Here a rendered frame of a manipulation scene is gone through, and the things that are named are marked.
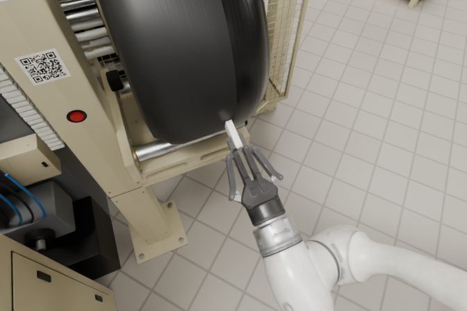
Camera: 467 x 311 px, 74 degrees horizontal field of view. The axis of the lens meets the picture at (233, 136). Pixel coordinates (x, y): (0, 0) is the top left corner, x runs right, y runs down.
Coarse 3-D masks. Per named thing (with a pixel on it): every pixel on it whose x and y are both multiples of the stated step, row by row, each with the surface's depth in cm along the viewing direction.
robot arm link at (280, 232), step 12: (288, 216) 63; (264, 228) 60; (276, 228) 60; (288, 228) 60; (264, 240) 60; (276, 240) 59; (288, 240) 59; (300, 240) 61; (264, 252) 60; (276, 252) 59
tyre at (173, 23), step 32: (128, 0) 50; (160, 0) 50; (192, 0) 52; (224, 0) 53; (256, 0) 57; (128, 32) 52; (160, 32) 51; (192, 32) 53; (224, 32) 55; (256, 32) 58; (128, 64) 55; (160, 64) 53; (192, 64) 55; (224, 64) 58; (256, 64) 61; (160, 96) 57; (192, 96) 59; (224, 96) 62; (256, 96) 67; (160, 128) 66; (192, 128) 67; (224, 128) 76
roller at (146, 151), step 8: (208, 136) 92; (144, 144) 88; (152, 144) 88; (160, 144) 88; (168, 144) 88; (176, 144) 89; (184, 144) 90; (136, 152) 87; (144, 152) 87; (152, 152) 88; (160, 152) 88; (168, 152) 90; (144, 160) 89
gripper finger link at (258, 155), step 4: (252, 148) 69; (256, 148) 69; (256, 152) 68; (260, 152) 69; (256, 156) 70; (260, 156) 68; (264, 156) 68; (260, 160) 69; (264, 160) 68; (260, 164) 70; (264, 164) 68; (268, 164) 68; (264, 168) 69; (268, 168) 67; (272, 168) 68; (268, 172) 68; (272, 172) 67; (276, 172) 67; (276, 176) 67; (280, 176) 67
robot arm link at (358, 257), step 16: (320, 240) 66; (336, 240) 65; (352, 240) 64; (368, 240) 65; (336, 256) 64; (352, 256) 63; (368, 256) 62; (384, 256) 60; (400, 256) 57; (416, 256) 54; (352, 272) 63; (368, 272) 62; (384, 272) 60; (400, 272) 55; (416, 272) 51; (432, 272) 48; (448, 272) 46; (464, 272) 45; (432, 288) 47; (448, 288) 44; (464, 288) 42; (448, 304) 44; (464, 304) 41
